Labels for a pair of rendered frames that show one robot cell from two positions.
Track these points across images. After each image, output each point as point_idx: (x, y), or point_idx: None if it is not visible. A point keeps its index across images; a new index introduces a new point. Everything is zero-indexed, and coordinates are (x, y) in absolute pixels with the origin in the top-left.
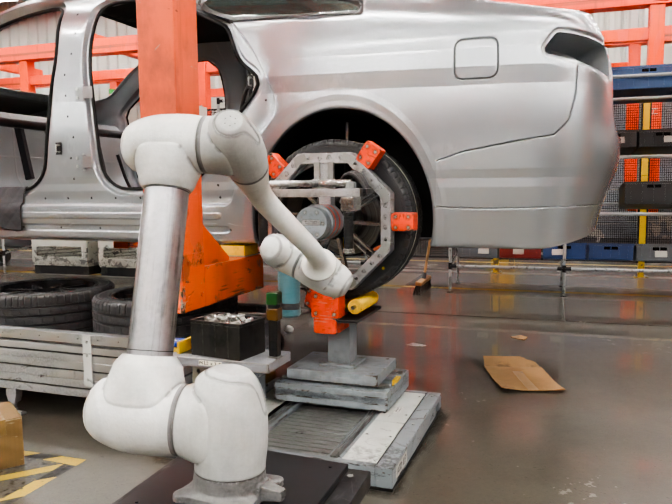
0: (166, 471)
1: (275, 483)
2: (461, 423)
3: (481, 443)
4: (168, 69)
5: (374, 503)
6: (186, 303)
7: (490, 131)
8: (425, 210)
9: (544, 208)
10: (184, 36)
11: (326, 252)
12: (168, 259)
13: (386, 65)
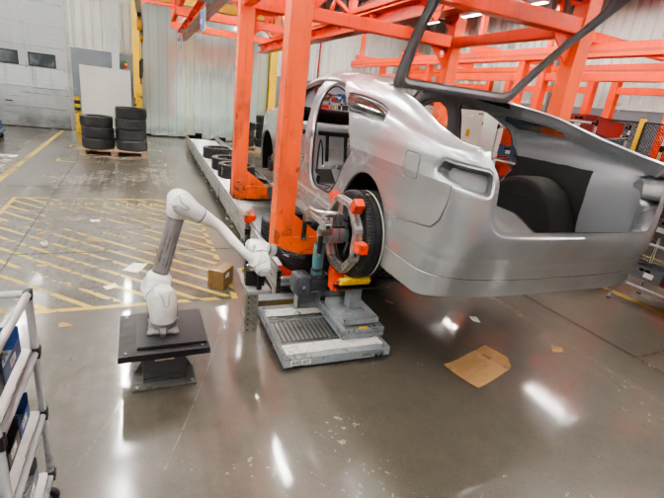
0: None
1: (172, 331)
2: (379, 367)
3: (363, 378)
4: (280, 144)
5: (270, 369)
6: None
7: (407, 211)
8: None
9: (418, 270)
10: (290, 128)
11: (256, 255)
12: (164, 242)
13: (382, 155)
